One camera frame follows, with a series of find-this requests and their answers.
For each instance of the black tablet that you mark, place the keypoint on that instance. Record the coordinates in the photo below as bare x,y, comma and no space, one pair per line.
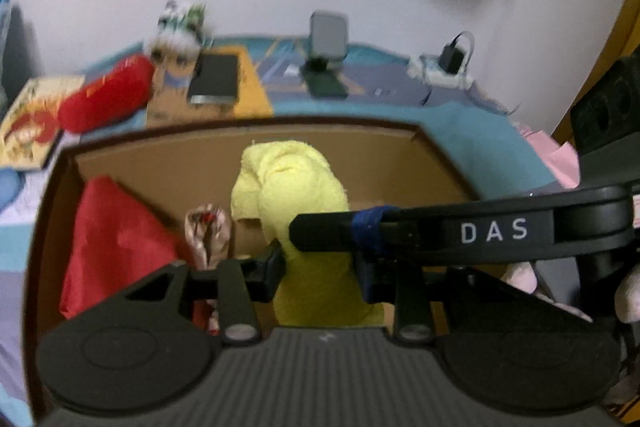
215,77

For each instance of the white green plush toy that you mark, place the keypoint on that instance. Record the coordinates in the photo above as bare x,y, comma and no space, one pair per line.
175,32

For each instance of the brown cardboard box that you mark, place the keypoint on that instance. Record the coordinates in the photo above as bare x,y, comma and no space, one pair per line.
350,157

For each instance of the blue dotted plush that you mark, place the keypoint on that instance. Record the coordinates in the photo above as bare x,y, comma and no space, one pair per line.
4,17

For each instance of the red cloth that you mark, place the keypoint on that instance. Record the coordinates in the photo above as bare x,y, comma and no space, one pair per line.
110,237

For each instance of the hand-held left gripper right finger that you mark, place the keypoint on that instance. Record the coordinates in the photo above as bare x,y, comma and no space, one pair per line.
367,282

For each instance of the white power strip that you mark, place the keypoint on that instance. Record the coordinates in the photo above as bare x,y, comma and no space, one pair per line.
425,74

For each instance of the orange board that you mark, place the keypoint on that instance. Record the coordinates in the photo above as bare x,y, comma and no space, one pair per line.
255,92

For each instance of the black charger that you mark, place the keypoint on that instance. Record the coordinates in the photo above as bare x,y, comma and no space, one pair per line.
450,57

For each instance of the picture book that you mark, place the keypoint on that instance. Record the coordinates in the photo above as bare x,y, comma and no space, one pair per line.
30,122

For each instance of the yellow plush towel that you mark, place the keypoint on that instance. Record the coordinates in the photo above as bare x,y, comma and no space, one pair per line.
295,187

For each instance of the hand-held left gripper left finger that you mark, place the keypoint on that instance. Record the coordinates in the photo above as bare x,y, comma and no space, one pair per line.
267,272

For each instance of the pink cloth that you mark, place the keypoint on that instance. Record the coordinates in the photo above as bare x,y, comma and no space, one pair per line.
555,157

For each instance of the grey phone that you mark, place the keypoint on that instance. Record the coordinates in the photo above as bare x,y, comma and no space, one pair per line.
327,32

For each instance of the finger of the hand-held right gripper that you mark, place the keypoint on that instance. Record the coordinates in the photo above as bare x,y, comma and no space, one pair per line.
500,232

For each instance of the red pillow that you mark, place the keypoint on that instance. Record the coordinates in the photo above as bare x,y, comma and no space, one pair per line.
105,92

